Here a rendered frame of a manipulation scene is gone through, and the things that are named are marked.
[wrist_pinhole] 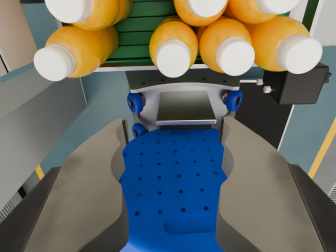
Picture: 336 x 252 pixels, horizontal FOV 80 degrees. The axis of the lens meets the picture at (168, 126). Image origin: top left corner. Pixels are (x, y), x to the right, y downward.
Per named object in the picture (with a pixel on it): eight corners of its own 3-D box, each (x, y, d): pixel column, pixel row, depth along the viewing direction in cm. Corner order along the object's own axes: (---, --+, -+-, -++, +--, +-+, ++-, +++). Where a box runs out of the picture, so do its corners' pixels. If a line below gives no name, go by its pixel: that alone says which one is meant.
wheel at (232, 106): (223, 113, 41) (233, 115, 40) (226, 92, 39) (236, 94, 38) (233, 105, 44) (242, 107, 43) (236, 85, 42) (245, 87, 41)
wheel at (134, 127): (141, 146, 44) (149, 142, 45) (137, 127, 43) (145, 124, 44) (133, 140, 48) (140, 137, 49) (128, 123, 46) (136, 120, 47)
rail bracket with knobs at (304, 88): (249, 85, 46) (267, 106, 37) (255, 52, 42) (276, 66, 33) (294, 84, 45) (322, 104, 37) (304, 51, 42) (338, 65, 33)
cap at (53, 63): (68, 44, 24) (61, 47, 23) (77, 76, 27) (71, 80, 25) (37, 45, 25) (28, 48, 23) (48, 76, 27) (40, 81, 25)
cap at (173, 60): (151, 59, 25) (149, 62, 24) (171, 33, 23) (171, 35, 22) (174, 79, 26) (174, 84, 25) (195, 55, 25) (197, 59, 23)
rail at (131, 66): (81, 67, 40) (75, 72, 37) (80, 63, 39) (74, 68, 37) (291, 60, 38) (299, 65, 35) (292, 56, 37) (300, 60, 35)
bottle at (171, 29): (149, 37, 41) (133, 60, 25) (172, 6, 38) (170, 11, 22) (175, 60, 43) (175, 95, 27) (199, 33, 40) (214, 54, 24)
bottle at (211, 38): (235, 36, 40) (274, 60, 24) (205, 59, 43) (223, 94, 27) (216, 4, 37) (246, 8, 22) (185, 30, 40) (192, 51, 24)
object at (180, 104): (161, 101, 46) (157, 132, 35) (160, 91, 44) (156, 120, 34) (206, 100, 45) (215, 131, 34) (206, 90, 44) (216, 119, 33)
